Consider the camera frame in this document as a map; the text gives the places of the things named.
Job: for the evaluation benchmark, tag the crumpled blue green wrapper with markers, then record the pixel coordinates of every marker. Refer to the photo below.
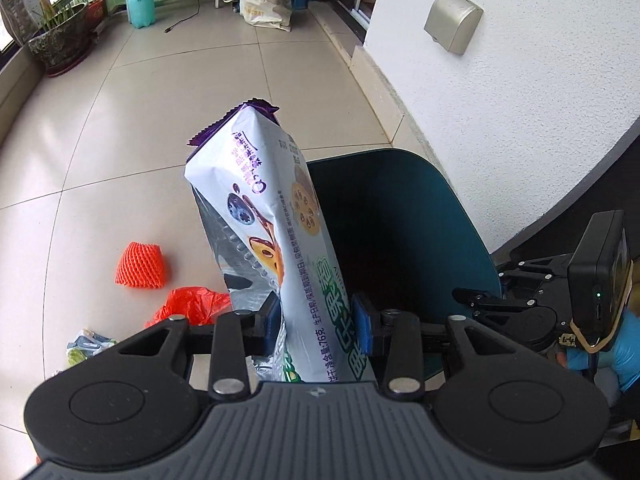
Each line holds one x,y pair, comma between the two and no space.
87,342

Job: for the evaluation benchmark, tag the white purple biscuit packet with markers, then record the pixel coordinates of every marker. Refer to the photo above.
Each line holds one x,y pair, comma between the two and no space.
280,210

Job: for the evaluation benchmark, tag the red plastic bag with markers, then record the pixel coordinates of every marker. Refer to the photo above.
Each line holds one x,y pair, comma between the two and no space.
195,302

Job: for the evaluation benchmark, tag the large potted plant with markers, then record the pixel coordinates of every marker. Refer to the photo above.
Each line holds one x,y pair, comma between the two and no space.
60,45

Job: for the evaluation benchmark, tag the cardboard sign board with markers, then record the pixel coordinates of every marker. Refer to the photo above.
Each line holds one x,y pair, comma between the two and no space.
25,5

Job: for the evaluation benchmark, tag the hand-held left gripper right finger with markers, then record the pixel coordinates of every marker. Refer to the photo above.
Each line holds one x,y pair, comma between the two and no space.
360,325

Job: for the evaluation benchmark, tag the small orange flower pot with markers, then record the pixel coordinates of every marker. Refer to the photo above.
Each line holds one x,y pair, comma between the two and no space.
96,12

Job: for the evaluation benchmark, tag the orange foam fruit net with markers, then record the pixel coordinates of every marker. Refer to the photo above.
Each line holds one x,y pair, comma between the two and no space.
140,267

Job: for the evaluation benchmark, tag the beige wall socket cover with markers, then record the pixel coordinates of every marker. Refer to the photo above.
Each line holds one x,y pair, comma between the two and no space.
452,20

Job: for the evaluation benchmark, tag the teal trash bin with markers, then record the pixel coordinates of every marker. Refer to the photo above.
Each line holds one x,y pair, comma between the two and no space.
400,220

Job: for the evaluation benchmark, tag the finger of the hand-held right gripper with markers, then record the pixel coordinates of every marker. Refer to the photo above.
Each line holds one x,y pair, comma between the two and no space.
540,266
492,300

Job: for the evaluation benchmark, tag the person's right hand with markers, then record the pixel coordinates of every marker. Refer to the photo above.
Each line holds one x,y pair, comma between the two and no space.
625,355

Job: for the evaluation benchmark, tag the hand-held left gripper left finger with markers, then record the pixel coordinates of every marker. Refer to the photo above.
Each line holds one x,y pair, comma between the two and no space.
272,321

